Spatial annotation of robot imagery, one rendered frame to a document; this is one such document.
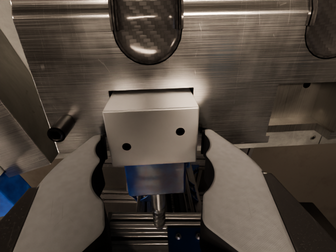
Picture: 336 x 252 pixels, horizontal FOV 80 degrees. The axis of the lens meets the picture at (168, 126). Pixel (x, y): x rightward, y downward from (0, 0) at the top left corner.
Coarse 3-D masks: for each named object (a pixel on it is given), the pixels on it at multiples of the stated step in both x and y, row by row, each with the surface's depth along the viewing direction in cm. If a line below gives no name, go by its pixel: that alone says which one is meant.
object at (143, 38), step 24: (120, 0) 11; (144, 0) 11; (168, 0) 11; (312, 0) 11; (120, 24) 11; (144, 24) 11; (168, 24) 11; (312, 24) 11; (144, 48) 12; (168, 48) 12; (312, 48) 12
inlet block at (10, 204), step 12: (0, 168) 19; (0, 180) 19; (12, 180) 20; (24, 180) 21; (0, 192) 18; (12, 192) 20; (24, 192) 21; (0, 204) 19; (12, 204) 19; (0, 216) 20
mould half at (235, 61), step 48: (48, 0) 10; (96, 0) 10; (192, 0) 11; (240, 0) 11; (288, 0) 11; (48, 48) 11; (96, 48) 11; (192, 48) 12; (240, 48) 12; (288, 48) 12; (48, 96) 12; (96, 96) 13; (240, 96) 13
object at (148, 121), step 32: (128, 96) 12; (160, 96) 12; (192, 96) 12; (128, 128) 11; (160, 128) 11; (192, 128) 11; (128, 160) 12; (160, 160) 12; (192, 160) 12; (128, 192) 15; (160, 192) 15; (160, 224) 18
